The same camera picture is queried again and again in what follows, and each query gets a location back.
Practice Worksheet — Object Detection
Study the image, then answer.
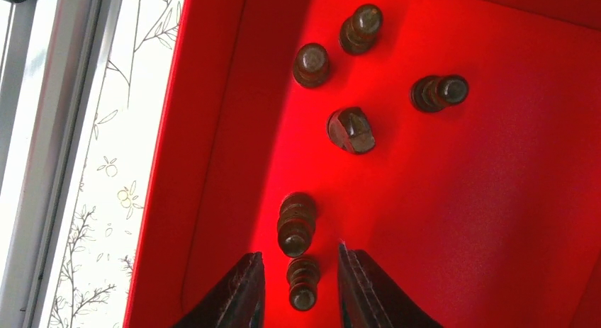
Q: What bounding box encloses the dark chess pawn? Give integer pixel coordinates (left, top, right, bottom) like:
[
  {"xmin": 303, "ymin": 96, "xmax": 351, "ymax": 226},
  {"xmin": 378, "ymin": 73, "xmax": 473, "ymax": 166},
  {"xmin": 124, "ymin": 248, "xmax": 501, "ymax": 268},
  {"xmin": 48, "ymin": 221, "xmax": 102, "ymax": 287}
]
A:
[
  {"xmin": 339, "ymin": 4, "xmax": 383, "ymax": 55},
  {"xmin": 410, "ymin": 75, "xmax": 469, "ymax": 113},
  {"xmin": 293, "ymin": 43, "xmax": 330, "ymax": 88}
]

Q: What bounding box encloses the aluminium mounting rail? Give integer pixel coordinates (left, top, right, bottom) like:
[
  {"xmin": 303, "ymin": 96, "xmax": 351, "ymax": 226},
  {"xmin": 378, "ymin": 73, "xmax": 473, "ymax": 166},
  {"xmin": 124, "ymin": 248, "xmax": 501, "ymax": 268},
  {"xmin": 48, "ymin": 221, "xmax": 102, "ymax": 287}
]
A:
[{"xmin": 1, "ymin": 0, "xmax": 123, "ymax": 327}]

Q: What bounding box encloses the red plastic tray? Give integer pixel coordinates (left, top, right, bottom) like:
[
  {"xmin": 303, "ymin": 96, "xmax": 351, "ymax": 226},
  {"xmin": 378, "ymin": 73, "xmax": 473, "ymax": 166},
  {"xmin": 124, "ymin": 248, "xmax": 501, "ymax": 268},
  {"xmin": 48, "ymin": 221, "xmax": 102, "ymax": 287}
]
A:
[{"xmin": 124, "ymin": 0, "xmax": 600, "ymax": 327}]

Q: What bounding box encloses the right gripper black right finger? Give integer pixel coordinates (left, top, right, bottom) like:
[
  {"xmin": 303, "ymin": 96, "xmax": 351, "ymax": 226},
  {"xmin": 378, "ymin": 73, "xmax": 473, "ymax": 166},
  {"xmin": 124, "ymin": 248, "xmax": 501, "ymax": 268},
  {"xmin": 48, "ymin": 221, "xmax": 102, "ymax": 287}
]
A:
[{"xmin": 337, "ymin": 243, "xmax": 441, "ymax": 328}]

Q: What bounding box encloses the dark chess piece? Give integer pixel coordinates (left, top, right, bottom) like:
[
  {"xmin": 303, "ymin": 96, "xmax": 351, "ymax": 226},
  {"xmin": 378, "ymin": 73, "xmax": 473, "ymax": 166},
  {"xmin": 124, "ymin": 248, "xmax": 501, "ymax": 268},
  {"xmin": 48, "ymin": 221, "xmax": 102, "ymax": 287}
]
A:
[
  {"xmin": 276, "ymin": 192, "xmax": 317, "ymax": 258},
  {"xmin": 286, "ymin": 256, "xmax": 320, "ymax": 312}
]

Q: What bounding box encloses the dark chess knight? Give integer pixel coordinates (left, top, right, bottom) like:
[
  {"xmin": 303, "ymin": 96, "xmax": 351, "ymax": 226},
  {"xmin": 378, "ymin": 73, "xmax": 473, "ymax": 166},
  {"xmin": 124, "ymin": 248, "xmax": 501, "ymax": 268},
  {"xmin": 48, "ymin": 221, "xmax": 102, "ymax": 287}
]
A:
[{"xmin": 326, "ymin": 106, "xmax": 376, "ymax": 154}]

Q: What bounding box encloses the floral patterned table mat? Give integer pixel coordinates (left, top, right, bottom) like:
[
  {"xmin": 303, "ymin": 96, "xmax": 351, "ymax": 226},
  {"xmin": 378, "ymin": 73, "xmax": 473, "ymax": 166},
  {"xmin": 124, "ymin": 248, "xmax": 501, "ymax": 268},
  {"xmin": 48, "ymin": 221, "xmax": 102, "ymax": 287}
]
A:
[{"xmin": 33, "ymin": 0, "xmax": 184, "ymax": 327}]

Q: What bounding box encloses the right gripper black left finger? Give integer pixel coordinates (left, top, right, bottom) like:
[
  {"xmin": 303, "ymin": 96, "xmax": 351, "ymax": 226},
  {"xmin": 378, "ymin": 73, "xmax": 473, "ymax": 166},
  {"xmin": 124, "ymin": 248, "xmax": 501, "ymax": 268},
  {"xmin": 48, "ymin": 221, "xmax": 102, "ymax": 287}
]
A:
[{"xmin": 174, "ymin": 252, "xmax": 266, "ymax": 328}]

